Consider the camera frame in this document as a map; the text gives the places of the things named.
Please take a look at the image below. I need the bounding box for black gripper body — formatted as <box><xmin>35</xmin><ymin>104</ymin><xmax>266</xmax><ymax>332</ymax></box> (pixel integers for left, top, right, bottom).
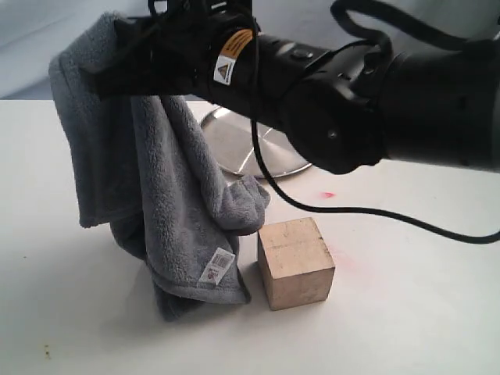
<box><xmin>148</xmin><ymin>11</ymin><xmax>259</xmax><ymax>104</ymax></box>

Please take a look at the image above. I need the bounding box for grey fleece towel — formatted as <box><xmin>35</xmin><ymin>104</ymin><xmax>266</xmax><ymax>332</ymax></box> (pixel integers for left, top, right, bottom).
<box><xmin>48</xmin><ymin>12</ymin><xmax>270</xmax><ymax>321</ymax></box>

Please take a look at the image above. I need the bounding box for wooden cube block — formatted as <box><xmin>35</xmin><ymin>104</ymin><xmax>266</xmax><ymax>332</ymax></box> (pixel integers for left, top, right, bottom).
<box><xmin>257</xmin><ymin>217</ymin><xmax>335</xmax><ymax>311</ymax></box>

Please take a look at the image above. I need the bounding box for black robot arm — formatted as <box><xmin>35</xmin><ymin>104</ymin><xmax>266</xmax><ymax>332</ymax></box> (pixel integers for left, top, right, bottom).
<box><xmin>81</xmin><ymin>9</ymin><xmax>499</xmax><ymax>174</ymax></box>

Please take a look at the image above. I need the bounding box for round steel plate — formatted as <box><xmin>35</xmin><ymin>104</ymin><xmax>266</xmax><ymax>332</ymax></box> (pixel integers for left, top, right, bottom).
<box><xmin>201</xmin><ymin>107</ymin><xmax>311</xmax><ymax>179</ymax></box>

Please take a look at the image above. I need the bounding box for black camera cable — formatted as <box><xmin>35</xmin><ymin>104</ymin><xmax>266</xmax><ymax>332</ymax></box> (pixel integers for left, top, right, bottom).
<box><xmin>148</xmin><ymin>0</ymin><xmax>500</xmax><ymax>245</ymax></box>

